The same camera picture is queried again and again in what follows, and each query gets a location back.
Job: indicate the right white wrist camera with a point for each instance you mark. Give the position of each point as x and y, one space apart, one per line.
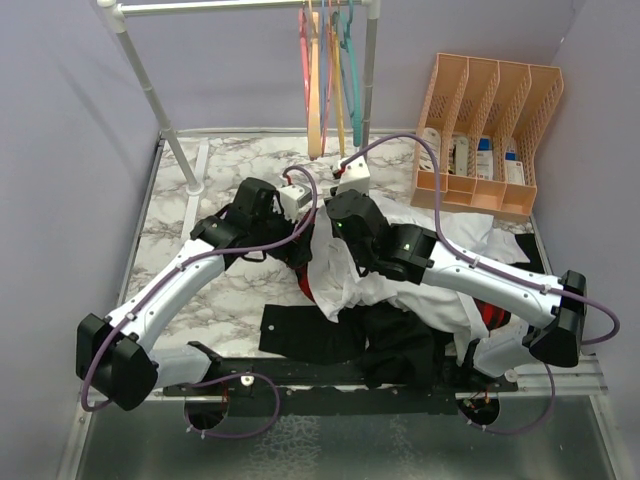
352 176

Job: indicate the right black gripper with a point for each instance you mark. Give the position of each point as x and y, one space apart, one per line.
358 193

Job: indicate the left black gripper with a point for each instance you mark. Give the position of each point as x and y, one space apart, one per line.
287 251

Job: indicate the peach plastic file organizer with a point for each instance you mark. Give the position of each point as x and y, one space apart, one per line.
479 97

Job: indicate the white shirt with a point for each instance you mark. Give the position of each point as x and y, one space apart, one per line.
476 231

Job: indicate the white blue red box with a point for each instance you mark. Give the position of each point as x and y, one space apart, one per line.
514 168

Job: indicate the yellow hanger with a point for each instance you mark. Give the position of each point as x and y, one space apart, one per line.
336 77

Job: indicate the white metal clothes rack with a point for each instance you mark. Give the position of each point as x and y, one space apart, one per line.
213 71

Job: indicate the red black plaid shirt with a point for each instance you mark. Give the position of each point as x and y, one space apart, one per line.
492 315

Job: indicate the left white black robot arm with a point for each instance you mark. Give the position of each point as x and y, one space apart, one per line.
117 354

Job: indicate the black garment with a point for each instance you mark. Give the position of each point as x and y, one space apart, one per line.
528 245
389 345

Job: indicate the teal hanger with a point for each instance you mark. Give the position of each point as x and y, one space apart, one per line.
342 24

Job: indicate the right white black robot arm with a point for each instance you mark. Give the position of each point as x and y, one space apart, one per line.
551 308

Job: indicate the cream orange hanger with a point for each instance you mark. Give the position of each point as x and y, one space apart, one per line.
314 114

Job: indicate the pink hanger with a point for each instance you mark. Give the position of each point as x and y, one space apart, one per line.
303 50

